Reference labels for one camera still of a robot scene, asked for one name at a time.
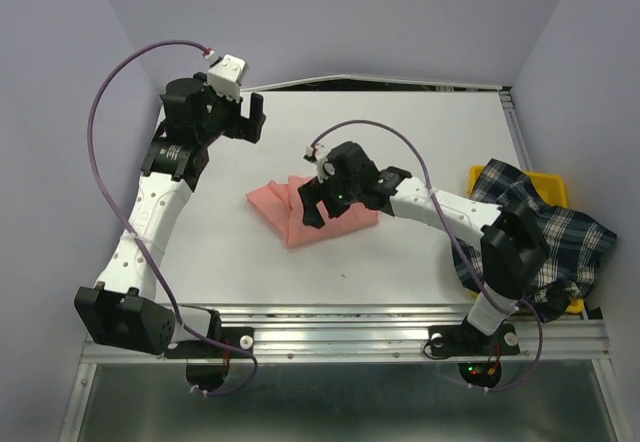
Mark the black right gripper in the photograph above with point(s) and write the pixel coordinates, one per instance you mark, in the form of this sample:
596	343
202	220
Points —
314	191

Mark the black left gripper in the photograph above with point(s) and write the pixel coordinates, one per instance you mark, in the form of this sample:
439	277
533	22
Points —
251	126

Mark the pink pleated skirt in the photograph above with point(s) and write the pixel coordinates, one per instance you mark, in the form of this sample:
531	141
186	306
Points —
280	206

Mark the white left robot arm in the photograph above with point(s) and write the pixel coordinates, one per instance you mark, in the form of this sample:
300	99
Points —
120	310

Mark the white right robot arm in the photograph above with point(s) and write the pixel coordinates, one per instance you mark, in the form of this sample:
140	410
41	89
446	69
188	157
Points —
511	244

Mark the yellow plastic bin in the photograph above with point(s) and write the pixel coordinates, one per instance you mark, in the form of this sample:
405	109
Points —
551	188

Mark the navy plaid skirt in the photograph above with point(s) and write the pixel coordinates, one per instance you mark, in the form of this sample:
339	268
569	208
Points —
578	243

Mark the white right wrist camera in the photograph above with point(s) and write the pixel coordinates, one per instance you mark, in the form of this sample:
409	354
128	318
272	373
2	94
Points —
318	155

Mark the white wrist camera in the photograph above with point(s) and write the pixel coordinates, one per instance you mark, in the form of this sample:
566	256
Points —
225	75
318	155

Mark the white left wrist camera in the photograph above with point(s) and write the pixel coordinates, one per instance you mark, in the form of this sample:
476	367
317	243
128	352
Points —
225	75

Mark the aluminium front rail frame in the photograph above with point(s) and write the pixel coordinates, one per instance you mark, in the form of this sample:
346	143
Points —
355	373

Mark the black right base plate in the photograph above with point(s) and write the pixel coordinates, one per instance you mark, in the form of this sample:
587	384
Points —
446	341

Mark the aluminium right side rail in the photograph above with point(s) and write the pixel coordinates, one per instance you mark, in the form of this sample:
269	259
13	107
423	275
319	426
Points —
509	110

